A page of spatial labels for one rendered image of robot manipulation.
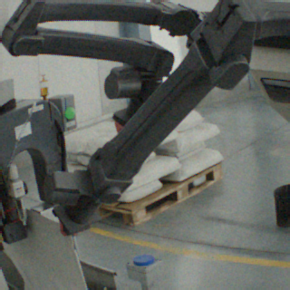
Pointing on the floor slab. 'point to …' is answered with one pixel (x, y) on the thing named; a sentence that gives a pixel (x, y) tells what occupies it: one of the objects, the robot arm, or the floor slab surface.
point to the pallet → (177, 191)
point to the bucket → (283, 205)
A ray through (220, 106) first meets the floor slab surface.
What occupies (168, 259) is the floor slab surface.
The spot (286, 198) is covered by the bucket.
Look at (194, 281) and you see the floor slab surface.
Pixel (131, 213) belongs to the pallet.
